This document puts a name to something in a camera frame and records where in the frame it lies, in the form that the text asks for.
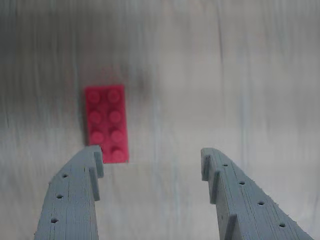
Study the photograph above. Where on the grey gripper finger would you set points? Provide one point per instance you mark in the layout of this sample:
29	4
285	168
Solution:
245	207
72	200

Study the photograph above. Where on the red lego block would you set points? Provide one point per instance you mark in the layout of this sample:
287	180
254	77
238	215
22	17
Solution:
107	120

